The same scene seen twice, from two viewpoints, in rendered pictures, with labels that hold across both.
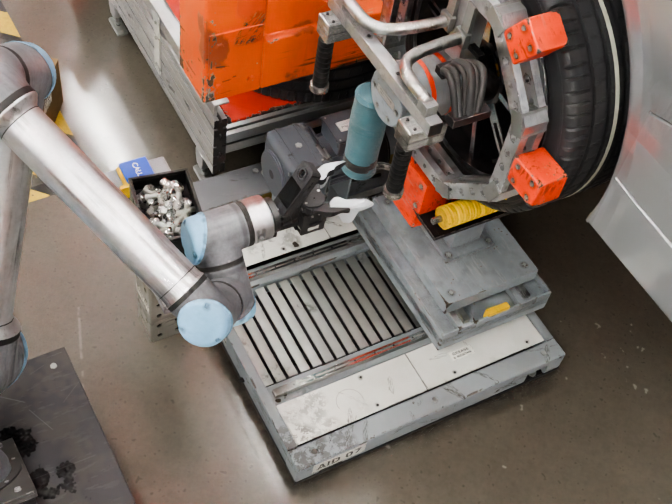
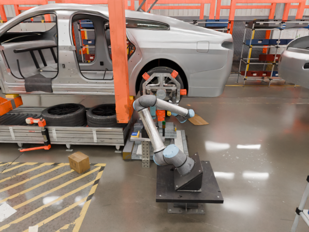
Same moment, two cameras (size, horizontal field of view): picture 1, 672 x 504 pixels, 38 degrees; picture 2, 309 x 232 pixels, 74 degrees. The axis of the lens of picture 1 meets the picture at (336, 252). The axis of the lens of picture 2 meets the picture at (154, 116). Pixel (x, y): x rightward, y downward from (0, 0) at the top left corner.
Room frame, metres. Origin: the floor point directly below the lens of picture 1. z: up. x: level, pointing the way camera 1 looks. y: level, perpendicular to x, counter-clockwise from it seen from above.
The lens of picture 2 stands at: (-0.15, 2.12, 1.68)
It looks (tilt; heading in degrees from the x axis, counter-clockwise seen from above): 22 degrees down; 310
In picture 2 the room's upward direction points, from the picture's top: straight up
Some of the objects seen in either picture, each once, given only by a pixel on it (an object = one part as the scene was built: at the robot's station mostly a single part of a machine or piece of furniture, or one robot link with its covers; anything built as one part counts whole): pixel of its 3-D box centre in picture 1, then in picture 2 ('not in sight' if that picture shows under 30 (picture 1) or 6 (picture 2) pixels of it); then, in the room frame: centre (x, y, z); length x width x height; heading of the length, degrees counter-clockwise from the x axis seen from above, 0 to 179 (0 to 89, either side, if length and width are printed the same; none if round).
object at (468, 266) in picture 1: (462, 210); (161, 120); (1.77, -0.31, 0.32); 0.40 x 0.30 x 0.28; 37
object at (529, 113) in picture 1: (453, 78); (161, 91); (1.67, -0.18, 0.85); 0.54 x 0.07 x 0.54; 37
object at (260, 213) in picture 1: (257, 220); not in sight; (1.20, 0.16, 0.81); 0.10 x 0.05 x 0.09; 37
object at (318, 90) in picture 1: (322, 62); not in sight; (1.66, 0.11, 0.83); 0.04 x 0.04 x 0.16
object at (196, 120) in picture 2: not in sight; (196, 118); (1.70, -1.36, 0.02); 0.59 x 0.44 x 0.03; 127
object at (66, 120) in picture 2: not in sight; (65, 116); (3.00, 0.68, 0.39); 0.66 x 0.66 x 0.24
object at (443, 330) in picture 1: (447, 253); (161, 130); (1.77, -0.31, 0.13); 0.50 x 0.36 x 0.10; 37
